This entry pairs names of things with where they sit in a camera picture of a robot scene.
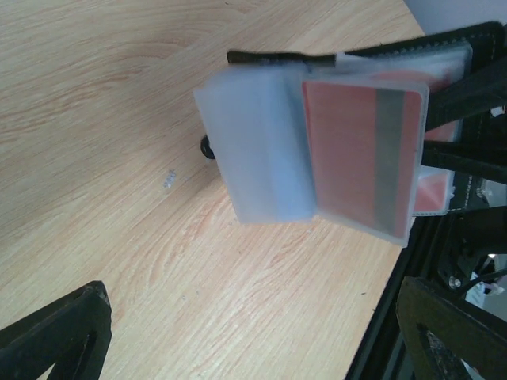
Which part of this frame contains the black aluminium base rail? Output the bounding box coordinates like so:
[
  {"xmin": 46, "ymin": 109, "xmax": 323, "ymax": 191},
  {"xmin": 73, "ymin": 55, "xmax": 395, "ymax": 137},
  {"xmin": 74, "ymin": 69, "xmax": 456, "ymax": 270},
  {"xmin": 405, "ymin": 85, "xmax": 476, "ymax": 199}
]
[{"xmin": 344, "ymin": 209, "xmax": 507, "ymax": 380}]

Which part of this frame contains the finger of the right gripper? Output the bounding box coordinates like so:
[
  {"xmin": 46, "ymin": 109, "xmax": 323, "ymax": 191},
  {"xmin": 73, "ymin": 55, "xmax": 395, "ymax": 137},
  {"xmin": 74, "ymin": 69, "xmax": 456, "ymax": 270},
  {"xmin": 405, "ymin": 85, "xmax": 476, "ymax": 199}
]
[
  {"xmin": 425, "ymin": 56, "xmax": 506, "ymax": 132},
  {"xmin": 421, "ymin": 141, "xmax": 506, "ymax": 184}
]

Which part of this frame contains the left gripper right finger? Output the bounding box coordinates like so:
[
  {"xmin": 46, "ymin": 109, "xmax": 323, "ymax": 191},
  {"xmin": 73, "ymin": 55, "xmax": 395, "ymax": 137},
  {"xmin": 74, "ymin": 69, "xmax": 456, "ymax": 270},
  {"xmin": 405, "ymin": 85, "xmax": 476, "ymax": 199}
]
[{"xmin": 396, "ymin": 276, "xmax": 506, "ymax": 379}]

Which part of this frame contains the black leather card holder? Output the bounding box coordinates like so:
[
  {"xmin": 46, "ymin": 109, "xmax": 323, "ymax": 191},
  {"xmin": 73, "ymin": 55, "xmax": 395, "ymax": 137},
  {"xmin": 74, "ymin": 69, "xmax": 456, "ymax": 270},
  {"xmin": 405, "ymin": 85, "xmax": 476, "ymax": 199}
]
[{"xmin": 194, "ymin": 21, "xmax": 506, "ymax": 225}]

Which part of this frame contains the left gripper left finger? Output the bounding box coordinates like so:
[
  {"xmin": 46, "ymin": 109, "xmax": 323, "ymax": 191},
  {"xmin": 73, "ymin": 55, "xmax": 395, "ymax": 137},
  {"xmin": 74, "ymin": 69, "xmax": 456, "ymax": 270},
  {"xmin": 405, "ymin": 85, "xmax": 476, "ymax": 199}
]
[{"xmin": 1, "ymin": 281, "xmax": 112, "ymax": 379}]

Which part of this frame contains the plain red card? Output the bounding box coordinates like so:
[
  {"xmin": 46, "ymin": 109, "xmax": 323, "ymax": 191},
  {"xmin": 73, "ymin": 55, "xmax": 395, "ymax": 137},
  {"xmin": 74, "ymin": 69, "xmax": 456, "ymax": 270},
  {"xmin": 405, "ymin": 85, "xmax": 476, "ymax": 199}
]
[{"xmin": 302, "ymin": 80, "xmax": 429, "ymax": 246}]

